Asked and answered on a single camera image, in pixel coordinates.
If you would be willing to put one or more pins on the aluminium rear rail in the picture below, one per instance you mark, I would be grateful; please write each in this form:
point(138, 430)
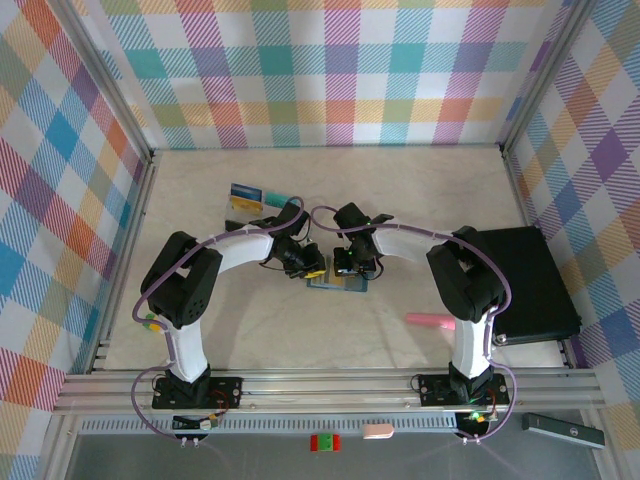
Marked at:
point(325, 147)

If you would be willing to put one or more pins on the yellow green toy scraper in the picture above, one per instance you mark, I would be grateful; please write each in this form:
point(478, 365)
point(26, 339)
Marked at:
point(150, 322)

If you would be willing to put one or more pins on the pink eraser block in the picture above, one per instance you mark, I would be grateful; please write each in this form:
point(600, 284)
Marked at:
point(377, 431)

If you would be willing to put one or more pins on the blue leather card holder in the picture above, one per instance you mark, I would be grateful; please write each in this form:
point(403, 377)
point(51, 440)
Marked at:
point(340, 286)

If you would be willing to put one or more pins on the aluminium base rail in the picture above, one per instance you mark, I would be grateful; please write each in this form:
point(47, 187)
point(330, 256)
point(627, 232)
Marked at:
point(325, 390)

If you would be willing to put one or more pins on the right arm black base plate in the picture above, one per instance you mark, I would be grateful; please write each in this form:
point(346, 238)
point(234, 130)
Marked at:
point(430, 390)

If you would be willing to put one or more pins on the black hard case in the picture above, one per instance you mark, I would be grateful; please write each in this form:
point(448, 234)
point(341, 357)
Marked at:
point(535, 280)

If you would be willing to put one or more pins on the clear plastic card organizer tray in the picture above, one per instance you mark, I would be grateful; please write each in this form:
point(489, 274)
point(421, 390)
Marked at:
point(240, 220)

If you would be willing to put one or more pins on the gold credit card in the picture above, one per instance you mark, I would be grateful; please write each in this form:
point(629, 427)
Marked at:
point(245, 204)

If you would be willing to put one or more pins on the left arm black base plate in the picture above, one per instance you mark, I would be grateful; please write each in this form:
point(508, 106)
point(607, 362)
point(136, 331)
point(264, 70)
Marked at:
point(230, 390)

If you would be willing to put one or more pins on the teal credit card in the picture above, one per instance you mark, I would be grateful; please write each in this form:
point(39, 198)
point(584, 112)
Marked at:
point(275, 198)

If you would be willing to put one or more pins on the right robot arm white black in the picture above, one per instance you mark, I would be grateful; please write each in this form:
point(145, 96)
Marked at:
point(400, 247)

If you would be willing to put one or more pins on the pink toy microphone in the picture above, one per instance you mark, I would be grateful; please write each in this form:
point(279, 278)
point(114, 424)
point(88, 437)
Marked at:
point(427, 321)

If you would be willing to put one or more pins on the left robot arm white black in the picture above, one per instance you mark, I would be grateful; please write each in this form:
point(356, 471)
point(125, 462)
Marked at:
point(235, 255)

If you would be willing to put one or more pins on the aluminium frame post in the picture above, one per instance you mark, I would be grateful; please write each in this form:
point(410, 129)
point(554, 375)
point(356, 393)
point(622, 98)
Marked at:
point(547, 80)
point(107, 85)

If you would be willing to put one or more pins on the red green toy block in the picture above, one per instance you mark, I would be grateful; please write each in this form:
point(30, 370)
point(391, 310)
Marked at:
point(325, 443)

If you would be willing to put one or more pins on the blue credit card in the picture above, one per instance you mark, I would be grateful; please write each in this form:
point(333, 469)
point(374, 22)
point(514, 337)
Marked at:
point(246, 191)

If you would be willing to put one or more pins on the black flat bar device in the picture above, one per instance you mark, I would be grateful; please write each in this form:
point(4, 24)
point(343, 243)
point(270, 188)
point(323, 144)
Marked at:
point(562, 430)

